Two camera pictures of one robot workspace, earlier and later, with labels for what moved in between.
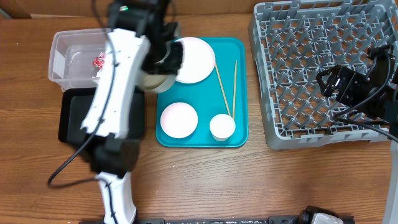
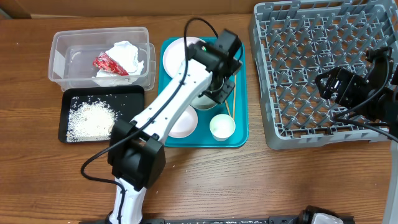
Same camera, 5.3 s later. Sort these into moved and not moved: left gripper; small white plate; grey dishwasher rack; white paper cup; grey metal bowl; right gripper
Moved: grey metal bowl; left gripper
Not moved: white paper cup; grey dishwasher rack; right gripper; small white plate
